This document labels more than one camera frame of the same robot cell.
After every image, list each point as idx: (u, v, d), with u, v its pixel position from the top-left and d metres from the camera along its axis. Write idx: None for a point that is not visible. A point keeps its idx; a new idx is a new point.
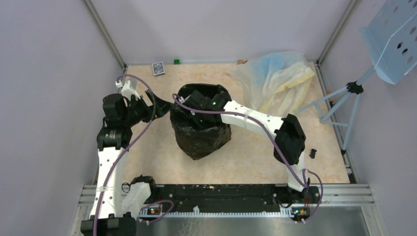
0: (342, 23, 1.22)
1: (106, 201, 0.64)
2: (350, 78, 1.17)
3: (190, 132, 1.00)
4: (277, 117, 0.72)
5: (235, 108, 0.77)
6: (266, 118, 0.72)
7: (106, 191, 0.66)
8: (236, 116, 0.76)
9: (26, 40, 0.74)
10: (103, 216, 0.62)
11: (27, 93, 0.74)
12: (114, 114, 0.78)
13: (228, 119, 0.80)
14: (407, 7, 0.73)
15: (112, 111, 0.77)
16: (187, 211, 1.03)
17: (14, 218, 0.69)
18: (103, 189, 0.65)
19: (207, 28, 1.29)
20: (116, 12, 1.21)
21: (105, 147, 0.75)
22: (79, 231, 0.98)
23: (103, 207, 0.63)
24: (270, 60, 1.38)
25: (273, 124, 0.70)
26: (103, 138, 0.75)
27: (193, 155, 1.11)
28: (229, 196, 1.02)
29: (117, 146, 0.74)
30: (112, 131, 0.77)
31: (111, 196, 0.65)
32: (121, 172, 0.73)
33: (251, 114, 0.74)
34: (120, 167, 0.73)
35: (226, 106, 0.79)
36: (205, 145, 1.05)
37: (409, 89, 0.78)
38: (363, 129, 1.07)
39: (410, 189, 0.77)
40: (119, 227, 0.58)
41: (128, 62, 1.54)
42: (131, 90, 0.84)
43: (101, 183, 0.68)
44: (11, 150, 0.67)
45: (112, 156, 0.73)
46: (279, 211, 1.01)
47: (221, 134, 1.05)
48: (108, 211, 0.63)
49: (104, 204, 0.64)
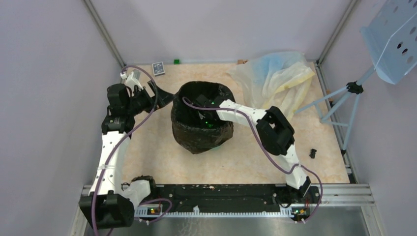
0: (342, 23, 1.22)
1: (107, 179, 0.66)
2: (350, 78, 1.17)
3: (192, 130, 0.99)
4: (262, 109, 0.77)
5: (228, 105, 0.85)
6: (252, 110, 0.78)
7: (107, 170, 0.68)
8: (228, 111, 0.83)
9: (25, 41, 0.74)
10: (103, 192, 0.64)
11: (27, 94, 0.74)
12: (117, 102, 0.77)
13: (224, 117, 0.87)
14: (407, 7, 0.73)
15: (115, 99, 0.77)
16: (187, 211, 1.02)
17: (14, 219, 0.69)
18: (104, 167, 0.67)
19: (207, 29, 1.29)
20: (116, 12, 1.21)
21: (109, 132, 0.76)
22: (79, 231, 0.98)
23: (103, 184, 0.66)
24: (271, 60, 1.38)
25: (256, 115, 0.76)
26: (106, 123, 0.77)
27: (193, 149, 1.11)
28: (229, 196, 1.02)
29: (121, 130, 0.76)
30: (117, 118, 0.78)
31: (111, 174, 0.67)
32: (123, 154, 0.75)
33: (240, 108, 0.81)
34: (121, 148, 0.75)
35: (222, 104, 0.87)
36: (206, 141, 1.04)
37: (409, 89, 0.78)
38: (363, 129, 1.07)
39: (410, 189, 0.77)
40: (118, 204, 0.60)
41: (128, 62, 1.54)
42: (134, 80, 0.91)
43: (103, 162, 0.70)
44: (10, 151, 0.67)
45: (116, 138, 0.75)
46: (279, 211, 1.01)
47: (223, 132, 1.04)
48: (108, 188, 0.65)
49: (104, 181, 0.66)
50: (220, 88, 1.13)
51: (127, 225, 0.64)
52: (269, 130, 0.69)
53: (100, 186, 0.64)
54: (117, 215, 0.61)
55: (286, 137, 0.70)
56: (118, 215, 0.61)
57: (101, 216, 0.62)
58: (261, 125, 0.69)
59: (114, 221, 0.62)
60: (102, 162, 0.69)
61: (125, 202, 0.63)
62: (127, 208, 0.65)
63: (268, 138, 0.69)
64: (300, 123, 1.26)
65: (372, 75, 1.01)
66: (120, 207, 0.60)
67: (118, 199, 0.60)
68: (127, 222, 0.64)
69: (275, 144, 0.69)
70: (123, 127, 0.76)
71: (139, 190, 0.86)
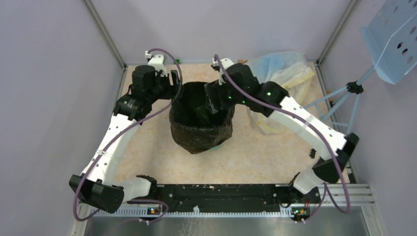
0: (342, 23, 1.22)
1: (100, 166, 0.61)
2: (350, 78, 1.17)
3: (191, 130, 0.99)
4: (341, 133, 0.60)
5: (294, 109, 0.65)
6: (328, 131, 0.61)
7: (103, 156, 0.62)
8: (294, 119, 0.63)
9: (26, 41, 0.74)
10: (91, 179, 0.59)
11: (27, 94, 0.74)
12: (140, 84, 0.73)
13: (279, 118, 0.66)
14: (407, 7, 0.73)
15: (140, 79, 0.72)
16: (187, 211, 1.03)
17: (14, 218, 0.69)
18: (102, 153, 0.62)
19: (207, 29, 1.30)
20: (116, 12, 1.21)
21: (119, 114, 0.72)
22: (79, 231, 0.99)
23: (94, 170, 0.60)
24: (270, 60, 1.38)
25: (335, 141, 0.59)
26: (120, 106, 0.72)
27: (191, 149, 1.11)
28: (229, 196, 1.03)
29: (131, 117, 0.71)
30: (132, 101, 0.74)
31: (106, 162, 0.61)
32: (125, 142, 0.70)
33: (313, 123, 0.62)
34: (124, 137, 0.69)
35: (283, 102, 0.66)
36: (204, 141, 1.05)
37: (409, 89, 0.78)
38: (363, 130, 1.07)
39: (410, 189, 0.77)
40: (102, 194, 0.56)
41: (128, 62, 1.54)
42: (163, 65, 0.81)
43: (103, 146, 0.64)
44: (11, 151, 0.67)
45: (123, 124, 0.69)
46: (279, 211, 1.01)
47: (221, 132, 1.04)
48: (98, 177, 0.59)
49: (97, 167, 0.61)
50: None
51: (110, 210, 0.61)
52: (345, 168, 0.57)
53: (90, 171, 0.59)
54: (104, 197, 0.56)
55: None
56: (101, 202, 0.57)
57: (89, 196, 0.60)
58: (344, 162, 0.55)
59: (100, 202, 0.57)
60: (102, 146, 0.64)
61: (113, 192, 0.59)
62: (114, 197, 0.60)
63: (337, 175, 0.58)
64: None
65: (371, 76, 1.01)
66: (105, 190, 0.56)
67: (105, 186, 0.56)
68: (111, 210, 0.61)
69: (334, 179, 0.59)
70: (134, 113, 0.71)
71: (139, 185, 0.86)
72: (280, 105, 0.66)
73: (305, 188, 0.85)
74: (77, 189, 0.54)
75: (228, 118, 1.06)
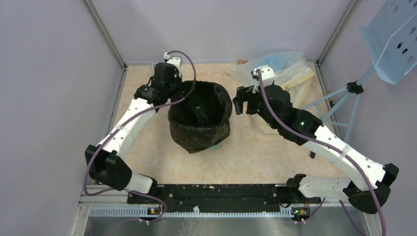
0: (342, 23, 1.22)
1: (117, 139, 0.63)
2: (350, 78, 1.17)
3: (188, 129, 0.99)
4: (379, 164, 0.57)
5: (329, 139, 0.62)
6: (365, 162, 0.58)
7: (120, 131, 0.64)
8: (329, 149, 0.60)
9: (26, 40, 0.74)
10: (107, 149, 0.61)
11: (28, 94, 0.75)
12: (162, 75, 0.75)
13: (314, 148, 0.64)
14: (407, 7, 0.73)
15: (162, 71, 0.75)
16: (187, 211, 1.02)
17: (14, 218, 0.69)
18: (119, 127, 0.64)
19: (207, 30, 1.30)
20: (116, 12, 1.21)
21: (139, 98, 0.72)
22: (79, 231, 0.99)
23: (110, 142, 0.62)
24: (270, 60, 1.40)
25: (373, 173, 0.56)
26: (140, 92, 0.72)
27: (190, 149, 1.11)
28: (229, 196, 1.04)
29: (150, 100, 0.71)
30: (151, 88, 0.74)
31: (122, 136, 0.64)
32: (141, 123, 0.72)
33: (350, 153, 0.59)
34: (141, 119, 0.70)
35: (318, 133, 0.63)
36: (202, 140, 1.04)
37: (409, 89, 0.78)
38: (363, 129, 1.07)
39: (410, 189, 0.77)
40: (115, 166, 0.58)
41: (128, 62, 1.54)
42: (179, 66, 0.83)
43: (121, 122, 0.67)
44: (11, 151, 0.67)
45: (142, 106, 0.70)
46: (279, 211, 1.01)
47: (219, 132, 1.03)
48: (113, 148, 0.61)
49: (113, 140, 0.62)
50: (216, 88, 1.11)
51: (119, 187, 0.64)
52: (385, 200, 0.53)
53: (107, 142, 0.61)
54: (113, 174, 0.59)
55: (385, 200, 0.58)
56: (111, 175, 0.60)
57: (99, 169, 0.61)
58: (384, 196, 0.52)
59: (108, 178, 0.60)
60: (120, 122, 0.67)
61: (122, 165, 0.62)
62: (122, 171, 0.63)
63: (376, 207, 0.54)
64: None
65: (371, 76, 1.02)
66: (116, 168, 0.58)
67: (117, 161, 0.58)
68: (117, 184, 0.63)
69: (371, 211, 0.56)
70: (152, 98, 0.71)
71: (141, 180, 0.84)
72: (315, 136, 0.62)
73: (311, 193, 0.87)
74: (94, 158, 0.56)
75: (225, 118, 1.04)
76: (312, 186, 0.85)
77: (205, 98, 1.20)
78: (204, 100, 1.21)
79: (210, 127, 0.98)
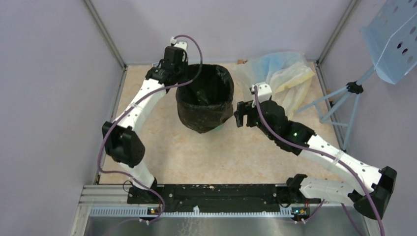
0: (342, 23, 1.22)
1: (132, 116, 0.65)
2: (350, 78, 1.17)
3: (196, 108, 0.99)
4: (373, 167, 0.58)
5: (322, 146, 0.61)
6: (359, 165, 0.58)
7: (134, 108, 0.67)
8: (322, 156, 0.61)
9: (26, 40, 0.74)
10: (123, 125, 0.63)
11: (28, 94, 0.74)
12: (171, 57, 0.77)
13: (309, 156, 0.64)
14: (407, 7, 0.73)
15: (171, 54, 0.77)
16: (187, 211, 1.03)
17: (14, 218, 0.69)
18: (134, 105, 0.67)
19: (207, 29, 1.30)
20: (116, 11, 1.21)
21: (150, 79, 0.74)
22: (79, 231, 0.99)
23: (125, 119, 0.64)
24: (271, 60, 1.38)
25: (370, 176, 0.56)
26: (151, 73, 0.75)
27: (199, 128, 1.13)
28: (229, 196, 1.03)
29: (161, 80, 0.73)
30: (162, 70, 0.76)
31: (136, 114, 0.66)
32: (153, 103, 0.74)
33: (343, 158, 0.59)
34: (154, 98, 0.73)
35: (312, 141, 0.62)
36: (211, 120, 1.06)
37: (409, 89, 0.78)
38: (363, 129, 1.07)
39: (411, 188, 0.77)
40: (130, 142, 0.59)
41: (128, 62, 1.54)
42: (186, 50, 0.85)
43: (134, 100, 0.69)
44: (11, 151, 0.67)
45: (154, 86, 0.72)
46: (279, 211, 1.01)
47: (227, 109, 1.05)
48: (129, 124, 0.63)
49: (128, 117, 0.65)
50: (217, 69, 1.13)
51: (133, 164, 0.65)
52: (384, 202, 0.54)
53: (122, 119, 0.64)
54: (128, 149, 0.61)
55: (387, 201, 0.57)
56: (128, 150, 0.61)
57: (116, 144, 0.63)
58: (381, 198, 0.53)
59: (124, 154, 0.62)
60: (134, 100, 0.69)
61: (138, 141, 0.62)
62: (139, 147, 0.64)
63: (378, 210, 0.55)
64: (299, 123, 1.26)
65: (371, 76, 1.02)
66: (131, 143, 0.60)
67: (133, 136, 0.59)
68: (134, 160, 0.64)
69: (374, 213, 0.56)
70: (163, 78, 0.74)
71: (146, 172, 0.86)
72: (308, 145, 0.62)
73: (312, 194, 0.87)
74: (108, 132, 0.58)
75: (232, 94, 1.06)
76: (315, 187, 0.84)
77: (205, 83, 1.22)
78: (204, 84, 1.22)
79: (221, 104, 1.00)
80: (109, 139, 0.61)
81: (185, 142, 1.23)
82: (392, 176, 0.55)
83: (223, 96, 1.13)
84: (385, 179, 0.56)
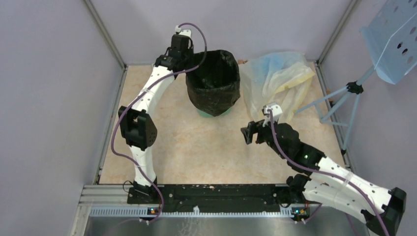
0: (342, 23, 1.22)
1: (144, 101, 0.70)
2: (350, 78, 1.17)
3: (209, 92, 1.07)
4: (383, 189, 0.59)
5: (332, 168, 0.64)
6: (369, 187, 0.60)
7: (147, 93, 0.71)
8: (333, 177, 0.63)
9: (26, 40, 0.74)
10: (136, 109, 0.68)
11: (27, 94, 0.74)
12: (178, 45, 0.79)
13: (320, 176, 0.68)
14: (407, 7, 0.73)
15: (177, 42, 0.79)
16: (187, 211, 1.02)
17: (14, 218, 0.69)
18: (146, 91, 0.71)
19: (207, 29, 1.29)
20: (116, 11, 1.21)
21: (160, 66, 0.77)
22: (79, 231, 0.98)
23: (139, 103, 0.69)
24: (271, 60, 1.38)
25: (379, 197, 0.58)
26: (161, 60, 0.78)
27: (214, 112, 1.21)
28: (229, 196, 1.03)
29: (169, 67, 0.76)
30: (169, 57, 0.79)
31: (149, 99, 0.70)
32: (163, 89, 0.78)
33: (353, 180, 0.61)
34: (164, 84, 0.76)
35: (320, 164, 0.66)
36: (223, 102, 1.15)
37: (409, 89, 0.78)
38: (363, 129, 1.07)
39: (410, 188, 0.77)
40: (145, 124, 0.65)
41: (128, 62, 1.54)
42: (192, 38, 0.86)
43: (146, 85, 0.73)
44: (10, 151, 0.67)
45: (163, 73, 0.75)
46: (279, 211, 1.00)
47: (236, 91, 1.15)
48: (142, 107, 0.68)
49: (141, 102, 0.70)
50: (221, 53, 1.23)
51: (145, 146, 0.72)
52: (396, 223, 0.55)
53: (136, 103, 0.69)
54: (143, 132, 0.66)
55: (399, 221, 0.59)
56: (142, 132, 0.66)
57: (131, 127, 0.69)
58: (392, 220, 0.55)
59: (138, 136, 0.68)
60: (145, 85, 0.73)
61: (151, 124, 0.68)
62: (152, 130, 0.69)
63: (389, 230, 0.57)
64: (300, 123, 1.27)
65: (371, 76, 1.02)
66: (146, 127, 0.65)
67: (147, 120, 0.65)
68: (147, 142, 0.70)
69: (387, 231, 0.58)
70: (171, 66, 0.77)
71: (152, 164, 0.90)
72: (318, 167, 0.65)
73: (314, 197, 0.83)
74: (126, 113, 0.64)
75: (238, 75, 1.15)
76: (323, 193, 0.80)
77: (210, 69, 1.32)
78: (209, 71, 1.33)
79: (230, 85, 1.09)
80: (126, 122, 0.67)
81: (185, 142, 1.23)
82: (401, 197, 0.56)
83: (229, 78, 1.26)
84: (394, 199, 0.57)
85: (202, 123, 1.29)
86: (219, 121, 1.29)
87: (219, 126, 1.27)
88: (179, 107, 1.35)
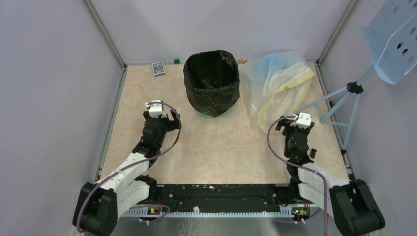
0: (342, 23, 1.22)
1: (114, 180, 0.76)
2: (350, 77, 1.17)
3: (209, 92, 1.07)
4: (344, 180, 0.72)
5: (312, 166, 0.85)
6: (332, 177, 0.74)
7: (119, 174, 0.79)
8: (308, 172, 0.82)
9: (25, 39, 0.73)
10: (104, 187, 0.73)
11: (27, 94, 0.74)
12: (149, 137, 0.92)
13: (303, 176, 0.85)
14: (407, 7, 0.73)
15: (150, 135, 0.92)
16: (187, 212, 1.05)
17: (14, 217, 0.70)
18: (119, 171, 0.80)
19: (207, 29, 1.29)
20: (116, 12, 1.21)
21: (137, 153, 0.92)
22: None
23: (109, 182, 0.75)
24: (270, 60, 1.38)
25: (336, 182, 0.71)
26: (138, 148, 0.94)
27: (214, 112, 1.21)
28: (229, 196, 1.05)
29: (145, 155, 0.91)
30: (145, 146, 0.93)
31: (119, 179, 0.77)
32: (136, 172, 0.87)
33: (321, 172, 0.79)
34: (138, 168, 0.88)
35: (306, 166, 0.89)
36: (223, 102, 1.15)
37: (410, 88, 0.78)
38: (363, 129, 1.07)
39: (411, 189, 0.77)
40: (108, 203, 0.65)
41: (128, 62, 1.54)
42: (162, 111, 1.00)
43: (120, 167, 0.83)
44: (10, 150, 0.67)
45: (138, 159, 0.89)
46: (279, 211, 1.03)
47: (236, 91, 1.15)
48: (110, 186, 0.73)
49: (111, 180, 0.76)
50: (221, 53, 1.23)
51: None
52: (343, 201, 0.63)
53: (105, 181, 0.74)
54: (102, 214, 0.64)
55: (369, 221, 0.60)
56: (102, 216, 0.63)
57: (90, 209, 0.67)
58: (342, 195, 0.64)
59: (93, 221, 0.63)
60: (119, 167, 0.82)
61: (113, 210, 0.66)
62: (112, 216, 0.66)
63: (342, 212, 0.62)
64: None
65: (371, 76, 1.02)
66: (108, 206, 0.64)
67: (111, 198, 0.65)
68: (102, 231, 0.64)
69: (349, 223, 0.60)
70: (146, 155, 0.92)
71: (135, 193, 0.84)
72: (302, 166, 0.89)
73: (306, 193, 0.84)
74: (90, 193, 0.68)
75: (238, 75, 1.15)
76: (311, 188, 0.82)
77: (210, 70, 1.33)
78: (209, 71, 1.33)
79: (230, 84, 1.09)
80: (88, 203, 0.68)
81: (186, 142, 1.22)
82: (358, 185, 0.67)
83: (229, 78, 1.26)
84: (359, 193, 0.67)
85: (202, 123, 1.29)
86: (219, 121, 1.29)
87: (219, 126, 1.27)
88: (179, 107, 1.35)
